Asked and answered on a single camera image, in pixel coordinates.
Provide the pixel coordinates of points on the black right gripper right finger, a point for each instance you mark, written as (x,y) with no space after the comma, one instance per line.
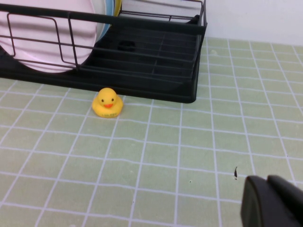
(291,205)

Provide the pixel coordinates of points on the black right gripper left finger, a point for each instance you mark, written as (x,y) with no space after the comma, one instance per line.
(258,205)

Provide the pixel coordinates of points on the pink plate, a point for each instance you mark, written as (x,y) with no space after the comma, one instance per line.
(35,28)

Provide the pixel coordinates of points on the yellow plate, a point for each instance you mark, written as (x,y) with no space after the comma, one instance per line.
(118,6)

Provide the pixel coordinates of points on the light blue plate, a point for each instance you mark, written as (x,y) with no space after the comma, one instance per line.
(110,7)

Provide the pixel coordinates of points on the green checkered tablecloth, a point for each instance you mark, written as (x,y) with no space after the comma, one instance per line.
(165,142)

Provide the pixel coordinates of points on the yellow rubber duck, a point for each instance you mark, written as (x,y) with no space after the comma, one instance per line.
(106,104)

